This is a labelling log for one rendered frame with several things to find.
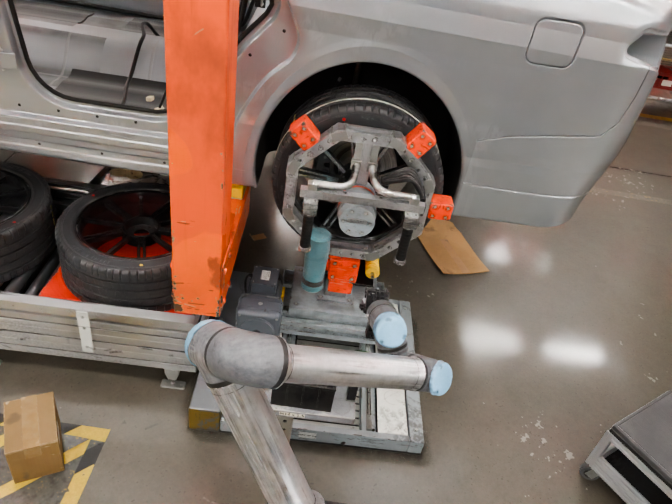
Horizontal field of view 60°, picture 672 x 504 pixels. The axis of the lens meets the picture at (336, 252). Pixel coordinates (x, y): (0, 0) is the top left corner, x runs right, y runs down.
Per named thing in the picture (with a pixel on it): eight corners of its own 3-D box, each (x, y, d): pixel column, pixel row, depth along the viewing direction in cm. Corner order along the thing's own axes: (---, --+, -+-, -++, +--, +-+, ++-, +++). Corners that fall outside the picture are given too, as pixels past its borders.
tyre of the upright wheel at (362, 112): (376, 248, 266) (471, 139, 232) (378, 281, 248) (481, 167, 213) (250, 179, 247) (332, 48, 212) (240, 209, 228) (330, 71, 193)
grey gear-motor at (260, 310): (285, 307, 275) (292, 249, 254) (274, 375, 242) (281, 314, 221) (247, 302, 274) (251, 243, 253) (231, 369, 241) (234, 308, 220)
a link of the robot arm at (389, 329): (379, 354, 160) (372, 321, 157) (371, 338, 172) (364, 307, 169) (411, 346, 160) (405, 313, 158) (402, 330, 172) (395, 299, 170)
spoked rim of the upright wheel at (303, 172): (372, 229, 260) (443, 144, 234) (373, 261, 241) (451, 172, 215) (274, 174, 245) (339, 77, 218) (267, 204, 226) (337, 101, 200)
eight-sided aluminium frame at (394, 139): (411, 257, 237) (445, 137, 204) (412, 267, 232) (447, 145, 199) (279, 239, 234) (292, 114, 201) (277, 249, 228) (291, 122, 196)
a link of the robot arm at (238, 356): (237, 334, 115) (460, 359, 155) (210, 324, 125) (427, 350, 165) (225, 392, 114) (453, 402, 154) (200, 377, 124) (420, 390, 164)
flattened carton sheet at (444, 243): (448, 218, 374) (449, 213, 372) (488, 273, 333) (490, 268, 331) (406, 220, 366) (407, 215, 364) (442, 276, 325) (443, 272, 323)
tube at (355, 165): (359, 169, 207) (365, 142, 200) (359, 197, 191) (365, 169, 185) (311, 162, 205) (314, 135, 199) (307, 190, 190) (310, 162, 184)
